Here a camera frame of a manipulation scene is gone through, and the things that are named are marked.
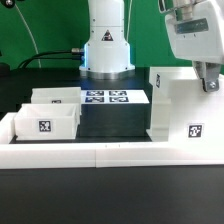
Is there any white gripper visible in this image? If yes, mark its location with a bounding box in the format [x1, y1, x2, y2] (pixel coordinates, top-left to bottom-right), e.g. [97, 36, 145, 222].
[158, 0, 224, 92]

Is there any white drawer cabinet box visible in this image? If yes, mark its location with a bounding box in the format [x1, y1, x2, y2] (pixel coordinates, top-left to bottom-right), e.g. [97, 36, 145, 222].
[147, 67, 224, 143]

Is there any white front drawer with tag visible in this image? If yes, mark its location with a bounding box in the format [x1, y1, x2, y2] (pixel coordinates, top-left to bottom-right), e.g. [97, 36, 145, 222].
[14, 104, 80, 140]

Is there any white drawer with tag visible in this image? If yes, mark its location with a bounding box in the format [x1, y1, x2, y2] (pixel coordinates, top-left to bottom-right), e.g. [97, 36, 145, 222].
[14, 104, 80, 140]
[31, 87, 81, 106]

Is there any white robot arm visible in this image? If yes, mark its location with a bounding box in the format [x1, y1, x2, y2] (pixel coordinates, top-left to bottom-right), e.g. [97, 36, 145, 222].
[80, 0, 224, 92]

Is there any white rear drawer with tag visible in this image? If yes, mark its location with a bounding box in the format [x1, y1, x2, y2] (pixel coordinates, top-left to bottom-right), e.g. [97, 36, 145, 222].
[31, 87, 81, 106]

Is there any paper sheet with fiducial tags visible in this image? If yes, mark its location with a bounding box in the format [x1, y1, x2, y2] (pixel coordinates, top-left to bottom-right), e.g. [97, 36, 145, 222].
[81, 90, 149, 104]

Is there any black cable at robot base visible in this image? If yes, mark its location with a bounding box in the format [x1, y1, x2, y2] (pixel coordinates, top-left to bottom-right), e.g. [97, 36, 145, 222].
[17, 48, 85, 70]

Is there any white U-shaped fence frame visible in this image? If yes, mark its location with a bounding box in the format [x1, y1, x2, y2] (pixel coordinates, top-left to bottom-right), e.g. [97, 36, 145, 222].
[0, 113, 224, 169]

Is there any thin white cable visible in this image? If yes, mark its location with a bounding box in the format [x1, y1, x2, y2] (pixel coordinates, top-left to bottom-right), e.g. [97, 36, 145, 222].
[13, 3, 42, 69]

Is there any black camera mount top left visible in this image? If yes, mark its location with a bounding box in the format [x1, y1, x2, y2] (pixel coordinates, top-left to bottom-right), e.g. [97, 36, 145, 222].
[0, 0, 24, 8]

